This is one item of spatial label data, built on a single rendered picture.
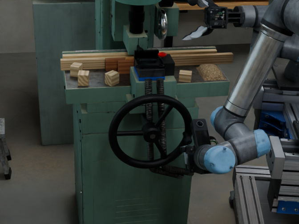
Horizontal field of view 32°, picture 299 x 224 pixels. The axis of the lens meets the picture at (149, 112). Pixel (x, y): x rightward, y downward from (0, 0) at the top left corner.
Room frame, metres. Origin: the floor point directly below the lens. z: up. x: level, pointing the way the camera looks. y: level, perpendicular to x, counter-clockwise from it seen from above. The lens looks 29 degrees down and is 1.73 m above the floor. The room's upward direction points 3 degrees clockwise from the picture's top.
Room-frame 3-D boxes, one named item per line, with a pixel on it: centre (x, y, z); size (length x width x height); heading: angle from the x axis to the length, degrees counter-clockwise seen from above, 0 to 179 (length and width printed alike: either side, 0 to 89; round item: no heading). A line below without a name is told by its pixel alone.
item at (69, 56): (1.86, 0.04, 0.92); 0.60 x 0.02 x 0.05; 103
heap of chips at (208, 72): (1.81, -0.22, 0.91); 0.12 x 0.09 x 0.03; 13
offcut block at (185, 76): (1.74, -0.12, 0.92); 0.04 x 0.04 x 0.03; 83
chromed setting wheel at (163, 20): (1.99, -0.03, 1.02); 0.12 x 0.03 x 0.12; 13
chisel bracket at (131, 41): (1.85, 0.07, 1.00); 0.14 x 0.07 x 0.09; 13
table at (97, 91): (1.73, 0.01, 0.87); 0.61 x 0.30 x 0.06; 103
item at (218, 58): (1.84, 0.01, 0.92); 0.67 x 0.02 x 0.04; 103
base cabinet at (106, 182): (1.95, 0.09, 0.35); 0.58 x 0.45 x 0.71; 13
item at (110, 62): (1.81, 0.07, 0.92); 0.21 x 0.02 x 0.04; 103
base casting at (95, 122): (1.95, 0.09, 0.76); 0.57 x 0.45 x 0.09; 13
